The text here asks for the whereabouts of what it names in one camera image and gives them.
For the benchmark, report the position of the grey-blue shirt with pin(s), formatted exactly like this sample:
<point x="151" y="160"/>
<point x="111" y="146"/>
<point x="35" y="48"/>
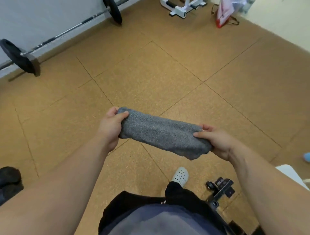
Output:
<point x="157" y="222"/>

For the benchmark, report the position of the grey cleaning cloth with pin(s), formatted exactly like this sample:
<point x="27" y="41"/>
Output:
<point x="164" y="133"/>

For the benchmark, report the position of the black trousers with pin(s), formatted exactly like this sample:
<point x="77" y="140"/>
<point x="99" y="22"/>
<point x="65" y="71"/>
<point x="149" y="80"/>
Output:
<point x="184" y="196"/>

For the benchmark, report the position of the white plastic container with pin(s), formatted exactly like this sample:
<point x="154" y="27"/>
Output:
<point x="290" y="173"/>

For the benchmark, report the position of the person's right hand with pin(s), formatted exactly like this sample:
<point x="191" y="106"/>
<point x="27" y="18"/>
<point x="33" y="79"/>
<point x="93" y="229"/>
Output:
<point x="220" y="142"/>

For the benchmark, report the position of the black barbell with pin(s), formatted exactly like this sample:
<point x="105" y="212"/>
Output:
<point x="19" y="58"/>

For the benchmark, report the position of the blue spray bottle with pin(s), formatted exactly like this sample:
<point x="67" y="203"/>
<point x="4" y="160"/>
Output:
<point x="307" y="157"/>

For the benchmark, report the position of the white metal equipment frame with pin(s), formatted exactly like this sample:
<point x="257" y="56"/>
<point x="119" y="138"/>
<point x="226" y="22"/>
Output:
<point x="180" y="11"/>

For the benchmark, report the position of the person's right forearm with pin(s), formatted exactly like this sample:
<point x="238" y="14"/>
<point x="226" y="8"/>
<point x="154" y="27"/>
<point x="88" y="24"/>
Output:
<point x="273" y="193"/>

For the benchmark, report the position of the person's left hand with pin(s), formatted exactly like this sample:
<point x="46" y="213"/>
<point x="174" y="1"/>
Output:
<point x="110" y="128"/>

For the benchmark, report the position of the white perforated right shoe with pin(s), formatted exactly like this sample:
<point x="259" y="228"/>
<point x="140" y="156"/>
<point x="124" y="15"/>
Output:
<point x="180" y="176"/>

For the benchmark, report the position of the red and white bag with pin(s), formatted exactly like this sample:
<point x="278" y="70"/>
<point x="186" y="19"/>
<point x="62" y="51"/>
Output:
<point x="225" y="12"/>

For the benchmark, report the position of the black adjustable weight bench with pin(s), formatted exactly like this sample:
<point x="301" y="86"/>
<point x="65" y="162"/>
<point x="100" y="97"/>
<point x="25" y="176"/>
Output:
<point x="222" y="191"/>

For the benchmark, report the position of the person's left forearm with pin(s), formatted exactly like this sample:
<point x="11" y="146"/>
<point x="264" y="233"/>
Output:
<point x="48" y="198"/>

